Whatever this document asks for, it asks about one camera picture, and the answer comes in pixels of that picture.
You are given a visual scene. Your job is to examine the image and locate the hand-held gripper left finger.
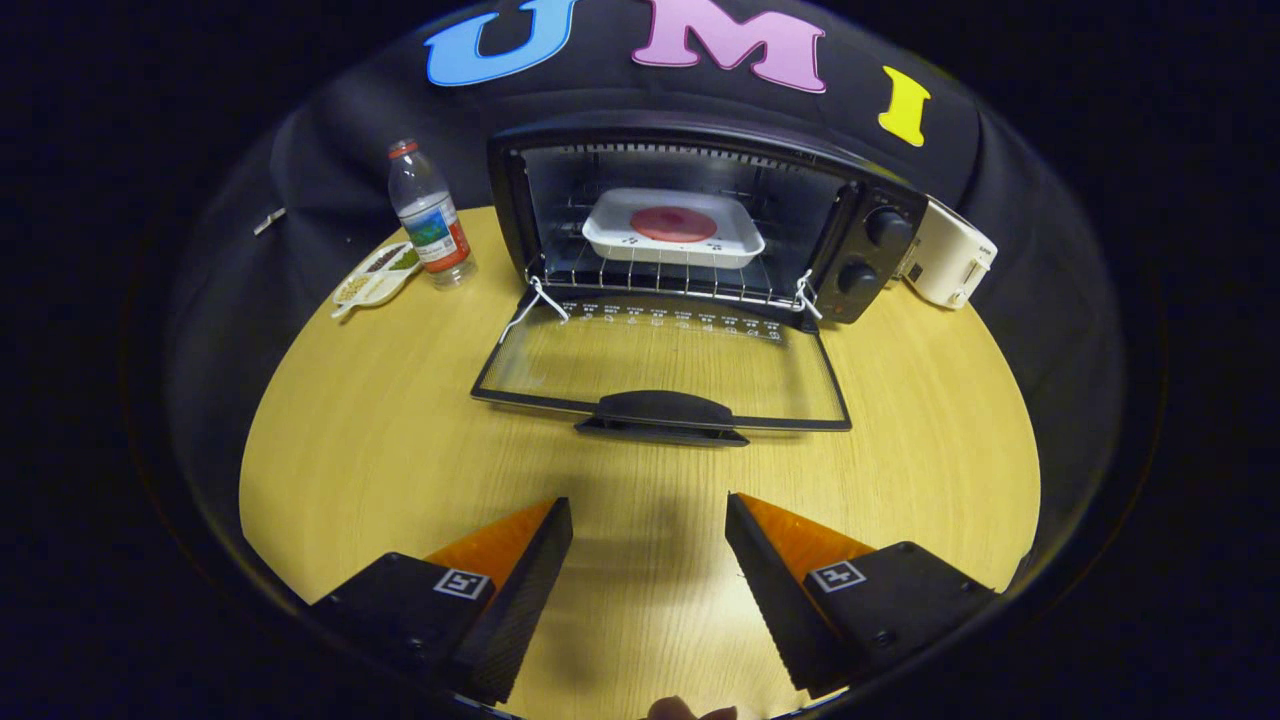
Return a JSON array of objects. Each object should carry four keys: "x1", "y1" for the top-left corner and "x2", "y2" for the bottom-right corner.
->
[{"x1": 309, "y1": 496, "x2": 575, "y2": 707}]

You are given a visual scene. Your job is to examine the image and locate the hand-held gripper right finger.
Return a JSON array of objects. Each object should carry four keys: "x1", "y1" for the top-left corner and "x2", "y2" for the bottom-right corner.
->
[{"x1": 724, "y1": 491, "x2": 1000, "y2": 700}]

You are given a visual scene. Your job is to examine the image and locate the black toaster oven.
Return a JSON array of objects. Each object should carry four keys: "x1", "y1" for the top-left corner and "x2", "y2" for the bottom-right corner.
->
[{"x1": 469, "y1": 109, "x2": 929, "y2": 449}]

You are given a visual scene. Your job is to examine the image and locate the white food tray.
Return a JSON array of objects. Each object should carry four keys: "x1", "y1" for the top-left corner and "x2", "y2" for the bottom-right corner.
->
[{"x1": 580, "y1": 186, "x2": 768, "y2": 271}]

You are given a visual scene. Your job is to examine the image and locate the pink round meat slice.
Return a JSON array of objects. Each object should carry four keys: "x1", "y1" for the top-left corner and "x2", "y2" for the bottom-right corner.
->
[{"x1": 628, "y1": 205, "x2": 720, "y2": 245}]

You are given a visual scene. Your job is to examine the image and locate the white bread toaster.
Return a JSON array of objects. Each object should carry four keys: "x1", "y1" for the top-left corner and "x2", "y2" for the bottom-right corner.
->
[{"x1": 896, "y1": 194, "x2": 1000, "y2": 311}]

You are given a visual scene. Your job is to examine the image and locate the white divided snack dish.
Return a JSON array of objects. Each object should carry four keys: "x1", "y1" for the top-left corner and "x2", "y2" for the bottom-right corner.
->
[{"x1": 330, "y1": 240, "x2": 424, "y2": 321}]

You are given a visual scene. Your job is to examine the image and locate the clear plastic water bottle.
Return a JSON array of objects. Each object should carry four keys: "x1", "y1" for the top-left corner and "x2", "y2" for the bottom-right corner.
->
[{"x1": 386, "y1": 138, "x2": 479, "y2": 292}]

